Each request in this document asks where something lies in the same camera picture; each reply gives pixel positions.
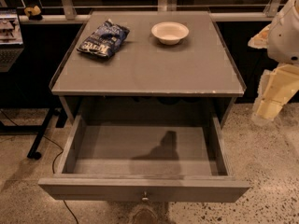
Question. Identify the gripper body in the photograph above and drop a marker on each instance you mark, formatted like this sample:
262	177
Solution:
284	41

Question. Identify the grey top drawer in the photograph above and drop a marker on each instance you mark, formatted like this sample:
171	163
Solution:
175	156

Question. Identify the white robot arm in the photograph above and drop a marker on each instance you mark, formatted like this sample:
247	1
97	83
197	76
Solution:
281	36

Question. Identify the grey drawer cabinet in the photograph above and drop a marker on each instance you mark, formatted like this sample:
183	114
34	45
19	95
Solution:
199	66

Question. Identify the white paper bowl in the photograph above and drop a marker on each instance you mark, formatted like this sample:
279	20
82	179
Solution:
169	33

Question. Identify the blue chip bag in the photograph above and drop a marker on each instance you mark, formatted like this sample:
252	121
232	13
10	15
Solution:
105	41

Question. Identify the black table leg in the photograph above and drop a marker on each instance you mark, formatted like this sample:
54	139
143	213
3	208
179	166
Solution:
33	153

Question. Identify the small yellow black object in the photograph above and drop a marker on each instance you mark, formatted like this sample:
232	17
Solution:
33	13

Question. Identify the open laptop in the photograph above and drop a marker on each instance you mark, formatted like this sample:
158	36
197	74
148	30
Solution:
11	42

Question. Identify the metal railing frame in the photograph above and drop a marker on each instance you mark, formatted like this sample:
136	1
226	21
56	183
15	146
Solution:
71	14

